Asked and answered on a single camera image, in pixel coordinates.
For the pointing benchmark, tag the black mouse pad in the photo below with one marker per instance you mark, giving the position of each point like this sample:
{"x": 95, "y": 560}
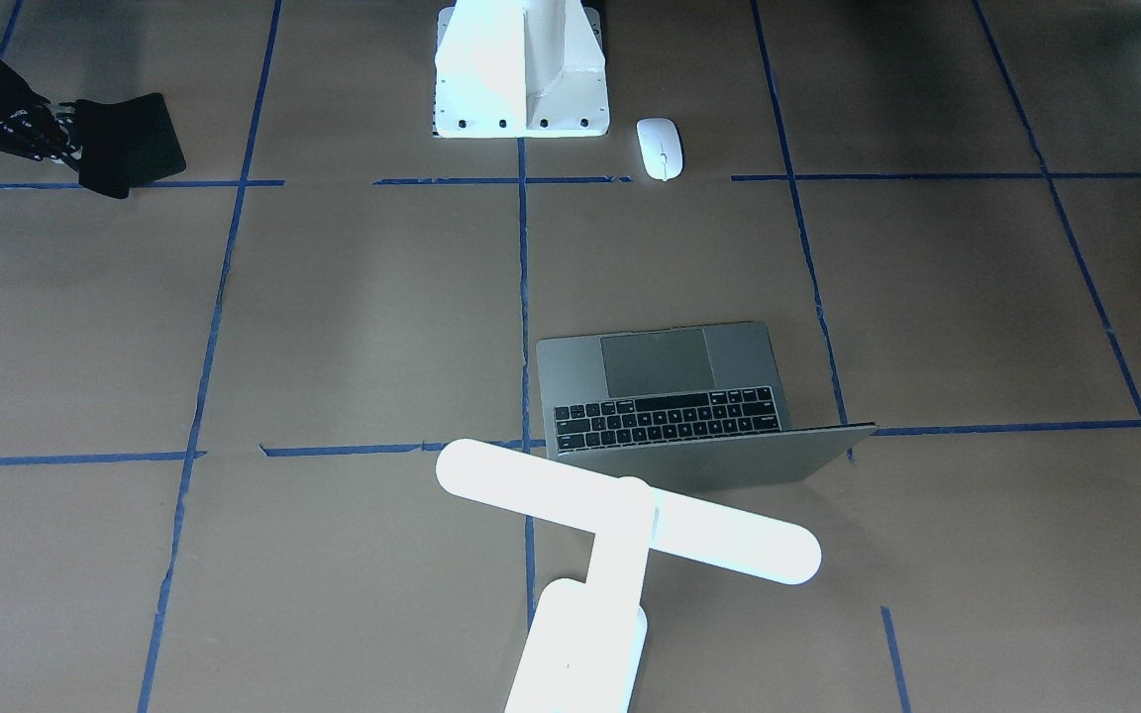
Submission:
{"x": 126, "y": 145}

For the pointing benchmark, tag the grey laptop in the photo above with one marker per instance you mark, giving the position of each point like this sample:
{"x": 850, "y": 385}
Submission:
{"x": 689, "y": 410}

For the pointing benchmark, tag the white desk lamp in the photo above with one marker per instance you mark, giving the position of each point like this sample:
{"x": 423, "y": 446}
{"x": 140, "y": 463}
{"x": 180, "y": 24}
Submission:
{"x": 585, "y": 642}

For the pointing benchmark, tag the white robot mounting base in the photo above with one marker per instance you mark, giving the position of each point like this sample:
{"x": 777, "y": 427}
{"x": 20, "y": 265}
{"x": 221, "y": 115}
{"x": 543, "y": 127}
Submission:
{"x": 520, "y": 69}

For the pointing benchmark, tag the white computer mouse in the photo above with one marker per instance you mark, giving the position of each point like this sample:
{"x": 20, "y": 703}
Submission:
{"x": 661, "y": 149}

